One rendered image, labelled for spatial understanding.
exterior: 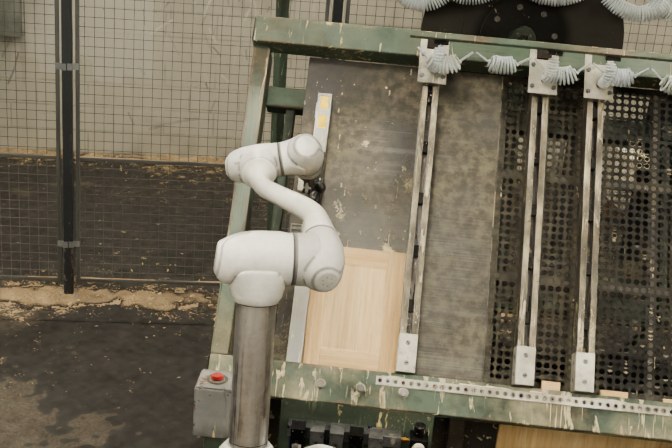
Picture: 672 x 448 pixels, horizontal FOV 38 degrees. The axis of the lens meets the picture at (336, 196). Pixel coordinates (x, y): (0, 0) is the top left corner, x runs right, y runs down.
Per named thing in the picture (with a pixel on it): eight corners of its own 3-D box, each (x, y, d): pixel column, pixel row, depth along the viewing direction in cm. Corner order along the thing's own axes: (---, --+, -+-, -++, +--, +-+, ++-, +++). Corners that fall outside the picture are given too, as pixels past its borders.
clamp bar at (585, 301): (564, 391, 324) (580, 385, 301) (579, 59, 356) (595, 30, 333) (594, 394, 324) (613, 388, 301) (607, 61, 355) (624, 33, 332)
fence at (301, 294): (286, 362, 328) (285, 361, 324) (318, 96, 353) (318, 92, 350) (301, 364, 328) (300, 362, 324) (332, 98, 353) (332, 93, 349)
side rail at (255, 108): (214, 356, 335) (210, 352, 324) (256, 58, 364) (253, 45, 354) (232, 358, 334) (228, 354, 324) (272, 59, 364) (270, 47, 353)
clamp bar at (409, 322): (389, 372, 326) (392, 364, 303) (419, 44, 358) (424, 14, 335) (419, 375, 326) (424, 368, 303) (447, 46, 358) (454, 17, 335)
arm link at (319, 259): (344, 221, 253) (292, 219, 251) (353, 261, 238) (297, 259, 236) (338, 263, 260) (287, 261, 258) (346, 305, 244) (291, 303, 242)
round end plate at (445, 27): (410, 128, 402) (432, -73, 376) (410, 125, 407) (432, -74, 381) (607, 148, 399) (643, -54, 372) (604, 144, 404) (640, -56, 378)
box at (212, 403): (192, 438, 305) (194, 387, 299) (199, 417, 316) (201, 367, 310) (230, 442, 304) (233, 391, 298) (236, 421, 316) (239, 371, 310)
